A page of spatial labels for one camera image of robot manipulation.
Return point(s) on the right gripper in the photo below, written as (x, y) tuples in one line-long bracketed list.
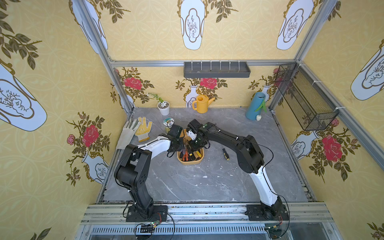
[(196, 142)]

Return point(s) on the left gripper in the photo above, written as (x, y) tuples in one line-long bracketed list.
[(179, 143)]

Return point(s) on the yellow storage box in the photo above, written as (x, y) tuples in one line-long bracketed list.
[(189, 157)]

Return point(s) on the white flower pot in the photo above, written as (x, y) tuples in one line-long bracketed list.
[(164, 108)]

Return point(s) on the black yellow stubby screwdriver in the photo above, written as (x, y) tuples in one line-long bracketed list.
[(226, 155)]

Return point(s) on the teal vase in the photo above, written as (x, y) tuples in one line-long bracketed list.
[(258, 104)]

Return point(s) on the sunflower seed jar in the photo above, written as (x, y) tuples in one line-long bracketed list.
[(168, 123)]

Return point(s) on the black wire basket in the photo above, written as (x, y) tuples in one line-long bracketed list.
[(309, 104)]

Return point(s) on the yellow watering can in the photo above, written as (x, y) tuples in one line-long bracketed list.
[(202, 103)]

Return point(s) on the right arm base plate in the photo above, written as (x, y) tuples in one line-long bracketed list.
[(266, 213)]

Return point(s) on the yellow dotted work glove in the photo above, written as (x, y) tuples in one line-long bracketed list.
[(144, 129)]

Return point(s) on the grey wall shelf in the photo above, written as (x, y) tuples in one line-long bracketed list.
[(216, 69)]

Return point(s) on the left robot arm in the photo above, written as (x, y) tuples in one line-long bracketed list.
[(133, 171)]

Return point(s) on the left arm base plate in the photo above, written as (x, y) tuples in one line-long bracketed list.
[(153, 213)]

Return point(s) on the long white leather glove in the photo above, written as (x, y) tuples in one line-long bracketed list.
[(127, 134)]

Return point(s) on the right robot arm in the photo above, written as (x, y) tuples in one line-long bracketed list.
[(250, 160)]

